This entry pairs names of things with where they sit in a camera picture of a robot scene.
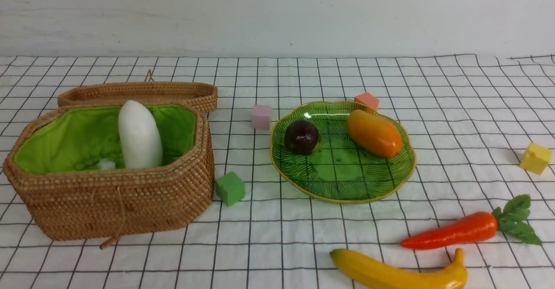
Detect red foam cube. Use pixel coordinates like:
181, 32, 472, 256
353, 92, 380, 112

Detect orange plastic carrot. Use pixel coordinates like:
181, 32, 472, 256
400, 194, 542, 250

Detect orange yellow mango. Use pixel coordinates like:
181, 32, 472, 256
347, 110, 404, 159

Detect green glass leaf plate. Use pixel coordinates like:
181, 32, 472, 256
270, 101, 417, 204

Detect woven rattan basket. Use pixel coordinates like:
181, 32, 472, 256
3, 71, 218, 248

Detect pink foam cube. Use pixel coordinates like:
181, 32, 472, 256
251, 104, 272, 131

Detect dark purple mangosteen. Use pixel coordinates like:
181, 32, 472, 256
284, 120, 321, 156

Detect white plastic radish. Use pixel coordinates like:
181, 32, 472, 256
118, 100, 163, 170

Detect yellow plastic banana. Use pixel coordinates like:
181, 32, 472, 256
329, 248, 468, 289

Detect yellow foam cube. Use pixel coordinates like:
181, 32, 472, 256
519, 143, 552, 175

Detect green foam cube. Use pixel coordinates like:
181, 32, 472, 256
215, 171, 246, 207

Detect white grid tablecloth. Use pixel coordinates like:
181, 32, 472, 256
0, 54, 555, 289

